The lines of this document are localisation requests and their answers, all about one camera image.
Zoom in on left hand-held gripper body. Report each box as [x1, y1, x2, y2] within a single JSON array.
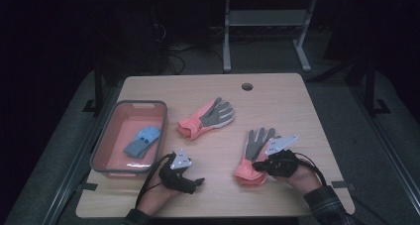
[[157, 148, 199, 195]]

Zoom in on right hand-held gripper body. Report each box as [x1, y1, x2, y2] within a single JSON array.
[[261, 134, 301, 178]]

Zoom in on pink and grey work glove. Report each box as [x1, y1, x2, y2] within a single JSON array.
[[233, 127, 277, 187], [176, 96, 236, 141]]

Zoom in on blue knit glove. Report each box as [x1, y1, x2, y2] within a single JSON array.
[[123, 125, 163, 161]]

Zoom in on pink plastic bin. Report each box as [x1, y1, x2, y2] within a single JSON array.
[[89, 99, 168, 179]]

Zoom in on person's left hand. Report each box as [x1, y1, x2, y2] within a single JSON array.
[[136, 175, 182, 217]]

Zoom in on person's right hand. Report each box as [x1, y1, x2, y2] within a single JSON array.
[[279, 167, 323, 196]]

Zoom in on black tape strip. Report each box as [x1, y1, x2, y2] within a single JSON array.
[[75, 181, 99, 192], [330, 180, 357, 191]]

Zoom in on grey metal stand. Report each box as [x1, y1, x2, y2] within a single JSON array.
[[222, 0, 319, 74]]

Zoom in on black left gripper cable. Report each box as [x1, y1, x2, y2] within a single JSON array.
[[134, 153, 176, 210]]

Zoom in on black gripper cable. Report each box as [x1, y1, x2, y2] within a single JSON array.
[[134, 153, 176, 210], [294, 151, 329, 187]]

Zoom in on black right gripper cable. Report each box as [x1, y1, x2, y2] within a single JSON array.
[[294, 151, 329, 187]]

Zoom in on bundle of floor cables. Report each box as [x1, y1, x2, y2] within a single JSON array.
[[153, 21, 221, 74]]

